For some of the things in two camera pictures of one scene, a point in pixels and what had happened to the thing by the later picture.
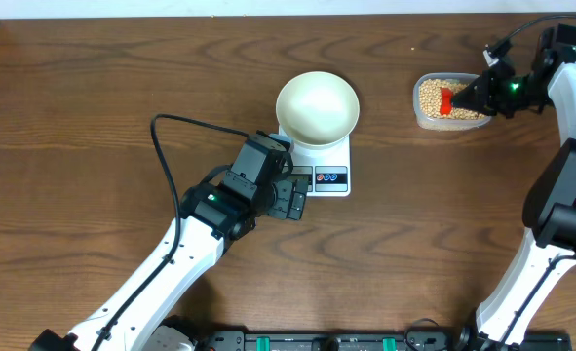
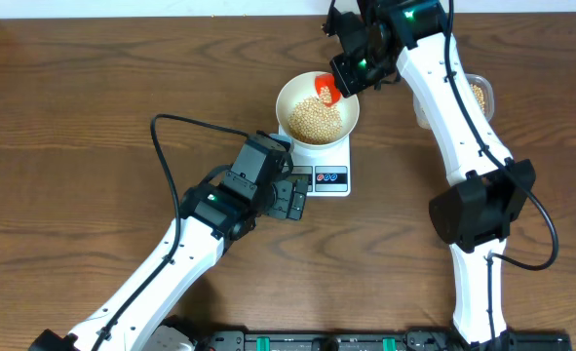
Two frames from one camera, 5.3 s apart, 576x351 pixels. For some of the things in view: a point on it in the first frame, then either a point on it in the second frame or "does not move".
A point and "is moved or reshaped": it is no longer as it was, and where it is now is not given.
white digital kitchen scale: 327,170 does not move
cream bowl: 317,108 does not move
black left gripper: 284,190 does not move
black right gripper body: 504,95 → 360,71
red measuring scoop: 445,100 is moved or reshaped
